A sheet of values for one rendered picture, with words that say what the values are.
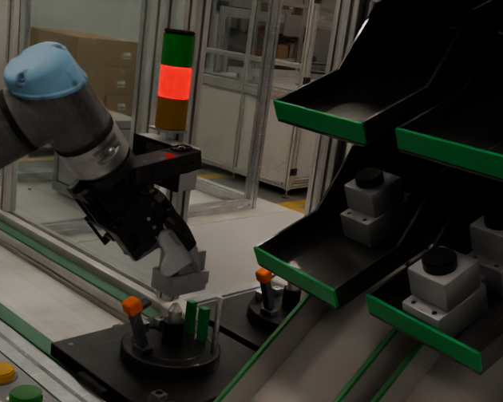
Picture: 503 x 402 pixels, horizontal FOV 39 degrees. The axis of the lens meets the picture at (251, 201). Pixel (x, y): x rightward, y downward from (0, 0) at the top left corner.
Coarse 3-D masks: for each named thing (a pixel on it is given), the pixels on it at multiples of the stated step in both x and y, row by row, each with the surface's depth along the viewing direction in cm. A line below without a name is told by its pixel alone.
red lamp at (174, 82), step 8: (160, 72) 113; (168, 72) 112; (176, 72) 112; (184, 72) 112; (160, 80) 113; (168, 80) 112; (176, 80) 112; (184, 80) 113; (160, 88) 113; (168, 88) 112; (176, 88) 112; (184, 88) 113; (160, 96) 113; (168, 96) 113; (176, 96) 113; (184, 96) 114
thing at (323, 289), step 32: (352, 160) 83; (384, 160) 86; (416, 160) 89; (416, 192) 84; (448, 192) 74; (320, 224) 83; (416, 224) 73; (256, 256) 78; (288, 256) 79; (320, 256) 77; (352, 256) 76; (384, 256) 71; (320, 288) 70; (352, 288) 70
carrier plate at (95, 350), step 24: (96, 336) 105; (120, 336) 106; (72, 360) 98; (96, 360) 98; (120, 360) 99; (240, 360) 104; (120, 384) 93; (144, 384) 94; (168, 384) 94; (192, 384) 95; (216, 384) 96
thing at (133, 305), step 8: (128, 304) 94; (136, 304) 94; (144, 304) 96; (128, 312) 94; (136, 312) 94; (136, 320) 95; (136, 328) 96; (144, 328) 96; (136, 336) 97; (144, 336) 97; (144, 344) 97
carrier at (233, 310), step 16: (272, 288) 124; (288, 288) 119; (208, 304) 122; (224, 304) 123; (240, 304) 124; (256, 304) 120; (288, 304) 119; (224, 320) 117; (240, 320) 118; (256, 320) 116; (272, 320) 114; (240, 336) 112; (256, 336) 112
